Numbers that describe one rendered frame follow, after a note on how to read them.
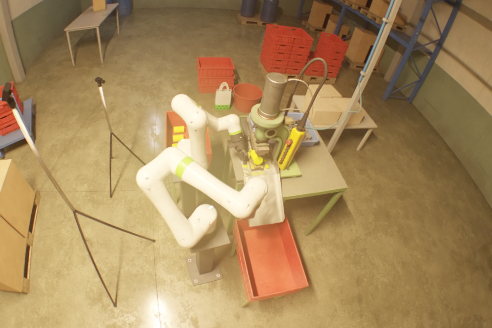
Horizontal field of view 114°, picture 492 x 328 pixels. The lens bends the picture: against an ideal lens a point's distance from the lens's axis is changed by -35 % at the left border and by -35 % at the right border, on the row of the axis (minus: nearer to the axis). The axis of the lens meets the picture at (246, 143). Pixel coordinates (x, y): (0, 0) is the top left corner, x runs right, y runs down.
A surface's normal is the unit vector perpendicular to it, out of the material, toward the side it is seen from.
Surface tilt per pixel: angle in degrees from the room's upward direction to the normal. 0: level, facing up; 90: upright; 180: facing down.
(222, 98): 85
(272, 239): 0
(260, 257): 0
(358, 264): 0
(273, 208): 30
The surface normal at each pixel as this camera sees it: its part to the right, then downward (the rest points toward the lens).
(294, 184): 0.15, -0.70
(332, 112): 0.22, 0.71
